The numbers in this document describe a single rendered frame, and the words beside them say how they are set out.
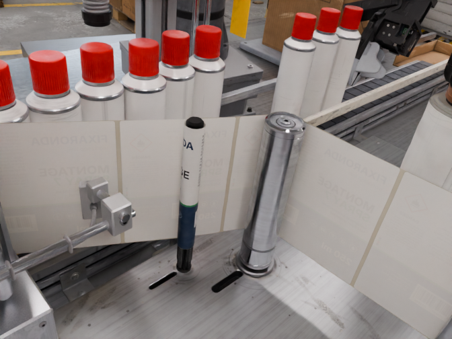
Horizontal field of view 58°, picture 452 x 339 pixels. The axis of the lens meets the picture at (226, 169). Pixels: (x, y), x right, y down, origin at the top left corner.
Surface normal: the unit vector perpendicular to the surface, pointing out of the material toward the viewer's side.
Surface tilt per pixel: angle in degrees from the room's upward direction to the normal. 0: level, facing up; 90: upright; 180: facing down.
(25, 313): 0
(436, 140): 87
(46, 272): 90
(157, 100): 90
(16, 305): 0
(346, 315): 0
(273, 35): 90
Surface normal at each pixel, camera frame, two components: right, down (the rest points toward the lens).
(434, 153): -0.80, 0.29
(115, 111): 0.81, 0.41
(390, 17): -0.57, -0.12
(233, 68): 0.11, -0.76
